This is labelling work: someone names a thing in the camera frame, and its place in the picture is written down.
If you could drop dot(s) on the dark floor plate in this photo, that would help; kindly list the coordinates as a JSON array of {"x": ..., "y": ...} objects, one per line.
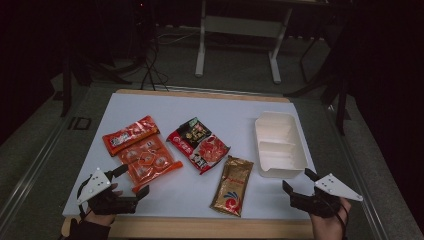
[{"x": 79, "y": 123}]

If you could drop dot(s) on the long orange snack packet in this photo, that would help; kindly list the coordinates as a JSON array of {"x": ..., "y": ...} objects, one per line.
[{"x": 130, "y": 135}]

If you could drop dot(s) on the white desk frame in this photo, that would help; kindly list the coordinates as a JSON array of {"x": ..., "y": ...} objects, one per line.
[{"x": 240, "y": 26}]

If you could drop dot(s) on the white table cover sheet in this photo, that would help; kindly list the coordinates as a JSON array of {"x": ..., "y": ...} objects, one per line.
[{"x": 206, "y": 110}]

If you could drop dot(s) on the clear orange snack pack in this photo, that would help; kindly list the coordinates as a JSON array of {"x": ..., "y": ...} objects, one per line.
[{"x": 150, "y": 161}]

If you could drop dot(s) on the white plastic container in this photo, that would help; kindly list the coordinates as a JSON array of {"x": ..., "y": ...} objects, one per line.
[{"x": 280, "y": 146}]

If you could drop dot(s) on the metal floor rail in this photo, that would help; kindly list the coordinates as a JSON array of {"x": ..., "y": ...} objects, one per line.
[
  {"x": 216, "y": 90},
  {"x": 30, "y": 173},
  {"x": 368, "y": 200}
]

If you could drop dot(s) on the red and black sauce packet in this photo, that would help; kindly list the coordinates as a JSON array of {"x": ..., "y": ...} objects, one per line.
[{"x": 200, "y": 146}]

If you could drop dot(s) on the person's right hand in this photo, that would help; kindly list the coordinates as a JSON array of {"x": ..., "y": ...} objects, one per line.
[{"x": 326, "y": 230}]

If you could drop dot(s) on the black metal stand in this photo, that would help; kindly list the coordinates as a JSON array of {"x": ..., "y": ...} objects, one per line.
[{"x": 340, "y": 110}]

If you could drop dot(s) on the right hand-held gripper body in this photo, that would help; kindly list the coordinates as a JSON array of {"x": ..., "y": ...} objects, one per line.
[{"x": 313, "y": 203}]

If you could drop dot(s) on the gold foil packet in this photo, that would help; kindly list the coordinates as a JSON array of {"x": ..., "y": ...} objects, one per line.
[{"x": 233, "y": 186}]

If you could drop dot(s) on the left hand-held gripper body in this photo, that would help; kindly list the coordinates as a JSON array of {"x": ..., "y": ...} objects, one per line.
[{"x": 96, "y": 186}]

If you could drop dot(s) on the person's left hand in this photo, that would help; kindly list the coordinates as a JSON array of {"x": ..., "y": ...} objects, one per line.
[{"x": 100, "y": 220}]

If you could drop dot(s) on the black tripod stand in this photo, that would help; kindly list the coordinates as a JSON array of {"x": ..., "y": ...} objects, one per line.
[{"x": 66, "y": 86}]

